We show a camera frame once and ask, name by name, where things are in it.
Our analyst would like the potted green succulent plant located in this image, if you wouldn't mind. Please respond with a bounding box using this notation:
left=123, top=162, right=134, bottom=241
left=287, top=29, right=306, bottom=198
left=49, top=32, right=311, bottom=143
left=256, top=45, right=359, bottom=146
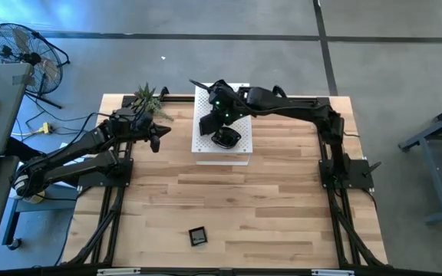
left=133, top=82, right=175, bottom=122

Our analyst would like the black diagonal support bar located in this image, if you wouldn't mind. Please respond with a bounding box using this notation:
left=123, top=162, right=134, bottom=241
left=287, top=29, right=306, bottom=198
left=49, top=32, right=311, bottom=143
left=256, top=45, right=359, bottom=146
left=5, top=136, right=44, bottom=162

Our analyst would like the white perforated shelf riser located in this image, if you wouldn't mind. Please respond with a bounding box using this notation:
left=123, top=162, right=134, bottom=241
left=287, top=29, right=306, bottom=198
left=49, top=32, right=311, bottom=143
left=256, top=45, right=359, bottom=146
left=191, top=82, right=253, bottom=166

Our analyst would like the leaf-shaped black mini plate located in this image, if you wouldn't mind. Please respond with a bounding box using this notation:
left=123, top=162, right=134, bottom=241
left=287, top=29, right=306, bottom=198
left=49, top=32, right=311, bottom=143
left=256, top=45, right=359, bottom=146
left=209, top=126, right=242, bottom=150

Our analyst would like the grey-blue metal stand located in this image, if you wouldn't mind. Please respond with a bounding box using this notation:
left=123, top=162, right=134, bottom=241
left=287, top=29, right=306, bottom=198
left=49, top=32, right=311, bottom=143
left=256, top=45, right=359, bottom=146
left=397, top=97, right=442, bottom=227

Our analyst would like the white yellow spray bottle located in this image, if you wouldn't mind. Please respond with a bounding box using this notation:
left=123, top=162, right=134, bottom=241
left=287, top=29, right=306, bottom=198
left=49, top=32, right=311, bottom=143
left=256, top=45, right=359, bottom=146
left=13, top=187, right=46, bottom=204

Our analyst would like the black floor fan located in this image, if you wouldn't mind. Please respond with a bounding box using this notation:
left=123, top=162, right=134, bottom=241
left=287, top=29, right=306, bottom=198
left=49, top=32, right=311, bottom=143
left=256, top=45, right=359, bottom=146
left=0, top=21, right=71, bottom=110

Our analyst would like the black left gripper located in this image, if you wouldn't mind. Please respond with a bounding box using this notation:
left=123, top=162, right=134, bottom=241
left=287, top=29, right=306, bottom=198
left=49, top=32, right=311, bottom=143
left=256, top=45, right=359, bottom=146
left=127, top=110, right=171, bottom=153

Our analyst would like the white bracket plate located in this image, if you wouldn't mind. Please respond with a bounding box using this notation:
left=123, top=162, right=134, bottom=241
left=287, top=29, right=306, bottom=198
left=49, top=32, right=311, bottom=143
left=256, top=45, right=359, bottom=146
left=312, top=269, right=355, bottom=276
left=97, top=268, right=141, bottom=276

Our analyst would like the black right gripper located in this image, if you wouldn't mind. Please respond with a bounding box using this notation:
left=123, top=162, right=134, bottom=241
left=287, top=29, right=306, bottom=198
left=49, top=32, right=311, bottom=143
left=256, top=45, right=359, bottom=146
left=200, top=82, right=251, bottom=136

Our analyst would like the square black mini plate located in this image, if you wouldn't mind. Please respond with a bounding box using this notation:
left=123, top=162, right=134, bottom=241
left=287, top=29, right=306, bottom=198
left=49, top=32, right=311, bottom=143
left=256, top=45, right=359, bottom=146
left=188, top=225, right=209, bottom=248

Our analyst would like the blue-grey side table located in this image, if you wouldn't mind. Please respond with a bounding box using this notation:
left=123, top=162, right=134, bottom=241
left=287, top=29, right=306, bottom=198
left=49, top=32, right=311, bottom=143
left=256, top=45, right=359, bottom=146
left=2, top=183, right=80, bottom=250

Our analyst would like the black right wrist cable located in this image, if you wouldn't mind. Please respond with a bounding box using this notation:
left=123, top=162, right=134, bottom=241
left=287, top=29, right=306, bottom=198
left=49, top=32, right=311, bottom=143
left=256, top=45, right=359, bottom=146
left=189, top=78, right=215, bottom=92

